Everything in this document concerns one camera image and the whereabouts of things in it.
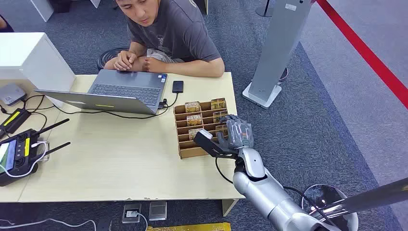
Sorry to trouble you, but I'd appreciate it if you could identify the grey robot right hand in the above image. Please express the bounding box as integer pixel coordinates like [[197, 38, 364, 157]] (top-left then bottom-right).
[[217, 114, 255, 151]]

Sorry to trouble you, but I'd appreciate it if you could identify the short black drive cable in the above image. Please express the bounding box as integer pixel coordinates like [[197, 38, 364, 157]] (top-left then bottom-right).
[[158, 92, 179, 110]]

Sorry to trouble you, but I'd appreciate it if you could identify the small grey router box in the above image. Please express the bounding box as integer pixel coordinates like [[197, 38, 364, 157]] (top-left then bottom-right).
[[0, 83, 28, 107]]

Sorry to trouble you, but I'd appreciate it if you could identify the grey round stand base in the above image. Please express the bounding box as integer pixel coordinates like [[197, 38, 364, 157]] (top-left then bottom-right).
[[255, 0, 275, 18]]

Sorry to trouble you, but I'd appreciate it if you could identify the black round stool base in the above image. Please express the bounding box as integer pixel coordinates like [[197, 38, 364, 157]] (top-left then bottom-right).
[[96, 47, 131, 71]]

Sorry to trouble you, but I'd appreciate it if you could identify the long black laptop cable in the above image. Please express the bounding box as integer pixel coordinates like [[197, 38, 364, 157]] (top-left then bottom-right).
[[25, 94, 169, 120]]

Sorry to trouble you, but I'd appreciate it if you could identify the yellow floor strip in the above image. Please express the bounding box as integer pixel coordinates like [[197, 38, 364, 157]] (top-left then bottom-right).
[[146, 222, 232, 231]]

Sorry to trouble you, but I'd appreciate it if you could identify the black remote controller with antennas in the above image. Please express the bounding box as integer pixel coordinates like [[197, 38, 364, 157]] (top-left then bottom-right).
[[0, 118, 71, 188]]

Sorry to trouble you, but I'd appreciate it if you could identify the red barrier belt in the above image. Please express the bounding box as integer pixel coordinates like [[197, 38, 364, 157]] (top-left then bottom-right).
[[315, 0, 408, 110]]

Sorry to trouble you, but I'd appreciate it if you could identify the floor socket with plug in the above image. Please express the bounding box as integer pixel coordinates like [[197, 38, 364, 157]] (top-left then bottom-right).
[[121, 203, 143, 224]]

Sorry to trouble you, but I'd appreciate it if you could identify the grey standing kiosk pillar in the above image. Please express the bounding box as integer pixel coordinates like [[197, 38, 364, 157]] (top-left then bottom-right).
[[242, 0, 315, 110]]

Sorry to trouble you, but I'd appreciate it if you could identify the white controller cable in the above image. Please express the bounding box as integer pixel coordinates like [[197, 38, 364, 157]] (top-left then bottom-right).
[[0, 141, 49, 179]]

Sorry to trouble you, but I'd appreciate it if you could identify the grey open laptop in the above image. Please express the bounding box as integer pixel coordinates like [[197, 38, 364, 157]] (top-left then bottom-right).
[[34, 69, 168, 116]]

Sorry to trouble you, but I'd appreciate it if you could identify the person's right hand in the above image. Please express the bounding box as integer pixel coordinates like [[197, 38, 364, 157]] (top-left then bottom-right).
[[113, 51, 138, 72]]

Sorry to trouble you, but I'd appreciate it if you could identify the chrome stanchion pole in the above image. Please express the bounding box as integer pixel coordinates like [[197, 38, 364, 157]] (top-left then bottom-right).
[[309, 178, 408, 221]]

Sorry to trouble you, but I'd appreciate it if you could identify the person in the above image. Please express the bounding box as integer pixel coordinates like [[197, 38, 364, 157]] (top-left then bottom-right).
[[104, 0, 226, 78]]

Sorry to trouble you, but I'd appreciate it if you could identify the black adapter with yellow label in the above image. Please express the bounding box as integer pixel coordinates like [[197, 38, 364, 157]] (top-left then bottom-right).
[[0, 108, 32, 139]]

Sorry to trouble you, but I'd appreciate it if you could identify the white box cabinet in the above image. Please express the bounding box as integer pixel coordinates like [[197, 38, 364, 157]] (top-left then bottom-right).
[[0, 32, 77, 108]]

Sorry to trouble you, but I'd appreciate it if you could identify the white floor cable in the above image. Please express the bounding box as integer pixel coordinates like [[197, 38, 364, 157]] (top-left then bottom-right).
[[0, 218, 97, 231]]

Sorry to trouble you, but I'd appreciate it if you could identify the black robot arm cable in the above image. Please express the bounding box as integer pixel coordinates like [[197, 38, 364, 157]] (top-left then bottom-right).
[[215, 157, 336, 228]]

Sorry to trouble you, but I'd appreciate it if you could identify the wooden slotted card holder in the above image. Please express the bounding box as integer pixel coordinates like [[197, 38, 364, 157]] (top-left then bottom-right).
[[173, 99, 231, 159]]

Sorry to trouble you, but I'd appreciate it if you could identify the white furniture leg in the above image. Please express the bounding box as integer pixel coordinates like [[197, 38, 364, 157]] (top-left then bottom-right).
[[30, 0, 54, 23]]

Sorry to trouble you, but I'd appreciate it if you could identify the chrome stanchion base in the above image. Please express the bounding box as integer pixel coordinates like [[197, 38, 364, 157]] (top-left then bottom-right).
[[301, 184, 359, 231]]

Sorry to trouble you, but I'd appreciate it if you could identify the silver floor socket cover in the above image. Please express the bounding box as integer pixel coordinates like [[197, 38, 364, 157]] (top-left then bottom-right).
[[148, 201, 168, 222]]

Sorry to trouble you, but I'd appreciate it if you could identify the person's left hand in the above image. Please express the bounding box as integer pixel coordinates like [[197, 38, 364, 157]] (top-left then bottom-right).
[[141, 56, 167, 74]]

